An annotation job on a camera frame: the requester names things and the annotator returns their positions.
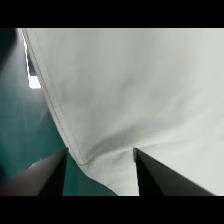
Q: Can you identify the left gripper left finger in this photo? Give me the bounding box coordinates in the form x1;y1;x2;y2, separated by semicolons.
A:
0;147;70;197

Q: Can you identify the white T-shirt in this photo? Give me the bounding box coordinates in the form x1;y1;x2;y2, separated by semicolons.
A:
21;28;224;197

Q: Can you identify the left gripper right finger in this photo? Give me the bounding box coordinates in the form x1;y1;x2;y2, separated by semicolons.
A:
132;147;215;197

